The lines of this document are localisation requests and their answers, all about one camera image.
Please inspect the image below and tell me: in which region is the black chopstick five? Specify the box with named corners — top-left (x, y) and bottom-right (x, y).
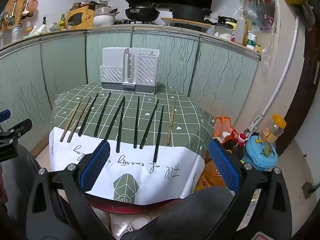
top-left (133, 96), bottom-right (140, 148)

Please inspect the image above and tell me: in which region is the white pipe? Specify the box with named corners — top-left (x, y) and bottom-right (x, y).
top-left (244, 15), bottom-right (299, 139)

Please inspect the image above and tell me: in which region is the black chopstick seven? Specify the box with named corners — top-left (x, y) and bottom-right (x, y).
top-left (153, 106), bottom-right (164, 164)

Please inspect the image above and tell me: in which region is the yellow lid glass jar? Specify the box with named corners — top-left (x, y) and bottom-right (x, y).
top-left (259, 114), bottom-right (286, 144)

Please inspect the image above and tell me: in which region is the black cooking pot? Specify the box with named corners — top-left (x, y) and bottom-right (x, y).
top-left (169, 5), bottom-right (212, 22)

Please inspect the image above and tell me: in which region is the black wok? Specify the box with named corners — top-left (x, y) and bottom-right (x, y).
top-left (125, 0), bottom-right (160, 23)

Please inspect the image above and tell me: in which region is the orange plastic bag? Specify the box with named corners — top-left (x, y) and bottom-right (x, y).
top-left (213, 116), bottom-right (234, 141)

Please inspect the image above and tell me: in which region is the wooden chopstick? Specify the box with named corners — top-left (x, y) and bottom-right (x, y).
top-left (67, 96), bottom-right (91, 143)
top-left (60, 98), bottom-right (82, 142)
top-left (167, 101), bottom-right (176, 145)

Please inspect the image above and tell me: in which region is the green checkered tablecloth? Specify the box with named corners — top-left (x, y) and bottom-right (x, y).
top-left (48, 81), bottom-right (217, 206)

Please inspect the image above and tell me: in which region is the clear salt container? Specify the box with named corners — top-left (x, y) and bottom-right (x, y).
top-left (214, 23), bottom-right (233, 41)

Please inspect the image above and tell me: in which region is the black chopstick one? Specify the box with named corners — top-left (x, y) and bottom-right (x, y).
top-left (78, 93), bottom-right (99, 137)

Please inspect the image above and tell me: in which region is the blue plastic container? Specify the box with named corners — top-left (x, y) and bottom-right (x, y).
top-left (242, 135), bottom-right (278, 171)

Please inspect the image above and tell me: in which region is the white squeeze bottle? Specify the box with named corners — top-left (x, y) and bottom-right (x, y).
top-left (234, 16), bottom-right (246, 44)

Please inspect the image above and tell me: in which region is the green glass bottle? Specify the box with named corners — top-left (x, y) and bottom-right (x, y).
top-left (60, 14), bottom-right (66, 30)

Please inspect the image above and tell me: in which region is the yellow cooking oil jug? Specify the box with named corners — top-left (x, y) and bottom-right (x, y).
top-left (194, 160), bottom-right (227, 192)

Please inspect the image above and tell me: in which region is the white rice cooker pot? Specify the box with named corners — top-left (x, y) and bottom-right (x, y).
top-left (93, 7), bottom-right (118, 27)

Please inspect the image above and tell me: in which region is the hanging wooden cutting board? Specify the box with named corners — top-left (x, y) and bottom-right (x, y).
top-left (1, 0), bottom-right (25, 33)

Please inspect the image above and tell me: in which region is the yellow microwave oven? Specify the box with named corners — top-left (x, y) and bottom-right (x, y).
top-left (66, 4), bottom-right (95, 29)

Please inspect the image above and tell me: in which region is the dark soy sauce bottle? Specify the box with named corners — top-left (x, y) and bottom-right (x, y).
top-left (223, 133), bottom-right (247, 160)

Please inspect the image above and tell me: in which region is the green label white bottle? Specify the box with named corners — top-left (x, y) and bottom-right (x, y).
top-left (246, 21), bottom-right (257, 50)

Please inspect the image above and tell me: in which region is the white utensil holder rack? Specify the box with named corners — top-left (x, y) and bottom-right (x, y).
top-left (100, 47), bottom-right (160, 95)

